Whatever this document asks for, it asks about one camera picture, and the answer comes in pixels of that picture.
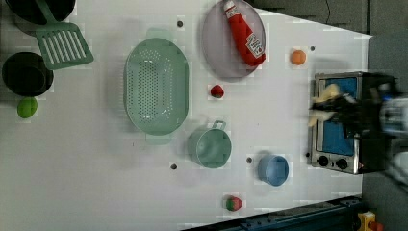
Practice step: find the small red strawberry toy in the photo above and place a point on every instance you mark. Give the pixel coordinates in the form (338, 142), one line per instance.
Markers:
(217, 91)

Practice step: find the grey round plate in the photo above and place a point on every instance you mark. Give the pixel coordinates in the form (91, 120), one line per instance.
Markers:
(218, 44)

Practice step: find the mint green slotted spatula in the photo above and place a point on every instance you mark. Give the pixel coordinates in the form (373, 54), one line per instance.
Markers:
(61, 44)

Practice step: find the black round pot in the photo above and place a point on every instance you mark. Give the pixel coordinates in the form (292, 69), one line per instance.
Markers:
(25, 74)

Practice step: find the mint green colander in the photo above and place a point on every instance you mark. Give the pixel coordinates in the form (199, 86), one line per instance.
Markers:
(156, 86)

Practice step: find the silver black toaster oven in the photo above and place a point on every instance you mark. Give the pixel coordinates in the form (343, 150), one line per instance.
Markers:
(329, 149)

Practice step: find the orange toy fruit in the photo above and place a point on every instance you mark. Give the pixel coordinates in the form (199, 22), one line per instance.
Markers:
(298, 57)

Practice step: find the black pan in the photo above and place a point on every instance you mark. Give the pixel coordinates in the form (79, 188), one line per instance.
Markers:
(29, 10)

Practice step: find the green lime toy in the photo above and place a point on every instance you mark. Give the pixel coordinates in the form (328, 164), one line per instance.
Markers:
(27, 107)

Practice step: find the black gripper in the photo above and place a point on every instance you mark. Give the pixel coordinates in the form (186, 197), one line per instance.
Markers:
(357, 118)

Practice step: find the red green strawberry toy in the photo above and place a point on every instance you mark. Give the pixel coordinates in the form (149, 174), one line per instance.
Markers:
(233, 203)

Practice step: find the yellow orange button box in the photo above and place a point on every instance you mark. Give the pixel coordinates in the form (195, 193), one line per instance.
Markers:
(369, 222)

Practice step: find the red plush ketchup bottle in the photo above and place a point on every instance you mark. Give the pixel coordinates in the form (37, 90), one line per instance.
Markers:
(247, 43)

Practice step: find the blue cup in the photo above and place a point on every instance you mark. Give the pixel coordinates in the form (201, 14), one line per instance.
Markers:
(273, 170)

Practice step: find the mint green cup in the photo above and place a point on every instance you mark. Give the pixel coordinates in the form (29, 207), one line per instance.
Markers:
(210, 147)

